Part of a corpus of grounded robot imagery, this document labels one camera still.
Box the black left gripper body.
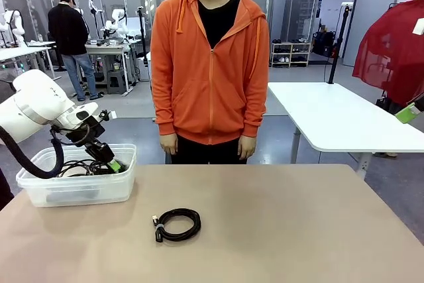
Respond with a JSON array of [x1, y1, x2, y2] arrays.
[[66, 115, 107, 146]]

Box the thin black power cable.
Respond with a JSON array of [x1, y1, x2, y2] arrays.
[[58, 159, 97, 178]]

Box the long black braided usb cable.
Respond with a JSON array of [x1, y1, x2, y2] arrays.
[[151, 207, 203, 244]]

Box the orange sleeved left forearm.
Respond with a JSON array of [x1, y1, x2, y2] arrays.
[[242, 93, 266, 139]]

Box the orange sleeved right forearm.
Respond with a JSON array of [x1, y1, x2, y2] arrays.
[[154, 93, 179, 137]]

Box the person's right hand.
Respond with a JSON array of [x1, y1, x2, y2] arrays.
[[159, 133, 179, 156]]

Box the person's left hand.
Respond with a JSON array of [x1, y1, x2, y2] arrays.
[[238, 135, 259, 160]]

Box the black handbag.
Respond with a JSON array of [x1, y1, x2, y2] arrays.
[[375, 89, 392, 111]]

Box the clear plastic storage container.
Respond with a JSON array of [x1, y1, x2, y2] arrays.
[[15, 143, 138, 208]]

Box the dark grey plastic stool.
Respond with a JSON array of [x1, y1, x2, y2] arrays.
[[106, 70, 129, 95]]

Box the red sheer garment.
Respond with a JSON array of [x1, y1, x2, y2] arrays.
[[352, 0, 424, 111]]

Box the large white table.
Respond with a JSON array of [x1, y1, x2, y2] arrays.
[[266, 81, 424, 182]]

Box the grey metal workbench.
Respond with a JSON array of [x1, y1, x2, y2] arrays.
[[83, 38, 142, 95]]

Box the black tripod pole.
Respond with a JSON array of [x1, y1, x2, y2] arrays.
[[327, 3, 353, 85]]

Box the white standing desk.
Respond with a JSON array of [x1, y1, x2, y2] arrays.
[[0, 40, 62, 80]]

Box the man in black sweater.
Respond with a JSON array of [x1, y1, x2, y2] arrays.
[[47, 0, 100, 103]]

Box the black equipment bag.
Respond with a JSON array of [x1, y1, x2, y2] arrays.
[[312, 30, 337, 59]]

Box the person in orange hoodie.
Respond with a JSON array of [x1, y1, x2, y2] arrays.
[[150, 0, 271, 165]]

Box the wooden shoe rack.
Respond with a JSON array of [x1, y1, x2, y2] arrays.
[[270, 41, 313, 68]]

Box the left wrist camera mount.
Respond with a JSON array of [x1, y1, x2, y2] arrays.
[[98, 109, 118, 122]]

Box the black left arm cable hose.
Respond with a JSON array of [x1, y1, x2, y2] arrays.
[[0, 125, 66, 180]]

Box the black camera tripod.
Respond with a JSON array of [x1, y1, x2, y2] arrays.
[[136, 5, 152, 66]]

